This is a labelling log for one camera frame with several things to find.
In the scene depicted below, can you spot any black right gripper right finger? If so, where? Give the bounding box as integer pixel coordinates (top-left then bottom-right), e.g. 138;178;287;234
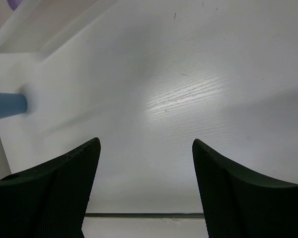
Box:
192;139;298;238

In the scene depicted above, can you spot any clear plastic bin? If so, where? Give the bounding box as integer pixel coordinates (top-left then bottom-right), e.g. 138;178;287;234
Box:
0;0;116;58

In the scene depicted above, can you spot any purple plate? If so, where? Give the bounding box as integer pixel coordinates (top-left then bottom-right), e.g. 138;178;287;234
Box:
7;0;23;11

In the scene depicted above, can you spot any blue cup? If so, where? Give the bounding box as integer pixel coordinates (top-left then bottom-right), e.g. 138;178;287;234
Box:
0;93;28;119

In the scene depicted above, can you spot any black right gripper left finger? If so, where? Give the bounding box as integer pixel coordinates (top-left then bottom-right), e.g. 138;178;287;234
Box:
0;138;101;238

